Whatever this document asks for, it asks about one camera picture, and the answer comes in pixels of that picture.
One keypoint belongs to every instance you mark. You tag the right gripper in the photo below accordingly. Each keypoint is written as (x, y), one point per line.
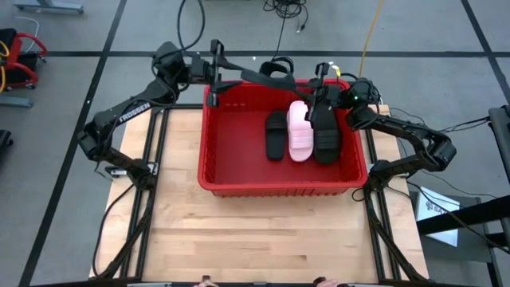
(336, 97)

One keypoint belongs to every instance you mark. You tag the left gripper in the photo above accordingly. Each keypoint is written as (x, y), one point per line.
(201, 69)

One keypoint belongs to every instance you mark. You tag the pink rubber slide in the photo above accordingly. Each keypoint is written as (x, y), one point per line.
(299, 135)

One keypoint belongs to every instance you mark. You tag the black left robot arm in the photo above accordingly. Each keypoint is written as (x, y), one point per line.
(131, 109)

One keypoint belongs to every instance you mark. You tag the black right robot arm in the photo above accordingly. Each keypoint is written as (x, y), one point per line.
(398, 127)

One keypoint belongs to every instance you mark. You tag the red plastic bin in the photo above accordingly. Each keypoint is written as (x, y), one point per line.
(239, 167)

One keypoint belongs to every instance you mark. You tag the white printed paper sheet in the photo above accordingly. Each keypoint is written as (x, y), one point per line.
(442, 197)

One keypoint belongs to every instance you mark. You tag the grey metal floor bar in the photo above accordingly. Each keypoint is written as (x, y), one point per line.
(48, 6)
(16, 102)

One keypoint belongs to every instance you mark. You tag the grey padded pole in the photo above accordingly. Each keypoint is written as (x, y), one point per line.
(500, 139)

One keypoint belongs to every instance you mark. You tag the person's hand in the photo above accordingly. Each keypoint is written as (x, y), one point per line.
(207, 282)
(326, 283)

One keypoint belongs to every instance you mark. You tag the black metal beam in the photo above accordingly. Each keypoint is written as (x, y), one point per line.
(478, 213)

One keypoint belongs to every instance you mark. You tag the black caster base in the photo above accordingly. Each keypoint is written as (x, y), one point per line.
(5, 137)

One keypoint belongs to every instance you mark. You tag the dark grey cart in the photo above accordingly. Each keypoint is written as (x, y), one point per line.
(474, 251)

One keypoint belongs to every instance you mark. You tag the black aluminium frame struts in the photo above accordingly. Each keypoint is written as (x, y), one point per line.
(183, 106)
(373, 217)

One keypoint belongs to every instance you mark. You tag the small metal clamp bracket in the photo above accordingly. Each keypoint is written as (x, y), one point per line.
(117, 171)

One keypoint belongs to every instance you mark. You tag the red frame rolling stool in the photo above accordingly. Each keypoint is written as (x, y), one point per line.
(12, 48)

